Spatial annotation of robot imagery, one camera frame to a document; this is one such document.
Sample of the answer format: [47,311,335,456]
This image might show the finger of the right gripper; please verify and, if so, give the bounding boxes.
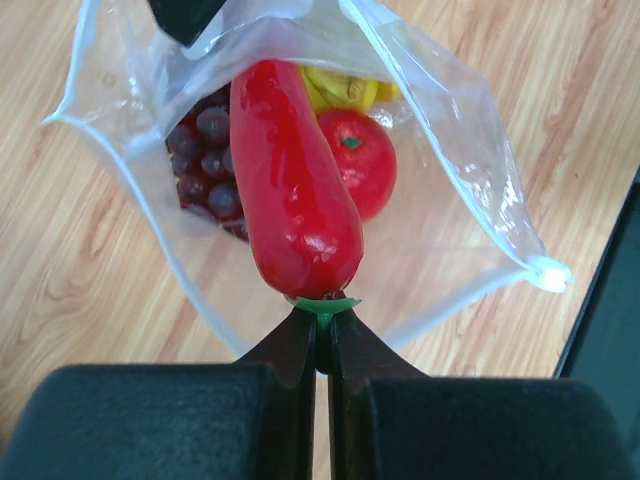
[147,0,226,47]

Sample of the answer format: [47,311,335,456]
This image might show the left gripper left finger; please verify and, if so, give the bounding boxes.
[1,309,317,479]

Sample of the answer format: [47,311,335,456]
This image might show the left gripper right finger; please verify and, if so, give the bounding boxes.
[327,312,636,479]

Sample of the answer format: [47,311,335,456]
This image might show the clear zip top bag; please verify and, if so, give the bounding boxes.
[53,1,571,353]

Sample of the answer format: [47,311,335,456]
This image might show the fake red chili pepper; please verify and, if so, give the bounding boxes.
[230,59,364,301]

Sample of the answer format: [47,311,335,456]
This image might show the fake purple grapes in bag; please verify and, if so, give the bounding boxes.
[165,84,248,242]

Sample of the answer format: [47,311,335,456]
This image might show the fake yellow banana bunch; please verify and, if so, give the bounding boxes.
[299,65,401,113]

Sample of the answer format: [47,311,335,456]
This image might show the fake red apple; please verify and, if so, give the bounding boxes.
[317,109,397,222]

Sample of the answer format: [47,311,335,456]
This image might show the black base mat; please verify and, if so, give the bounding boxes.
[552,164,640,381]

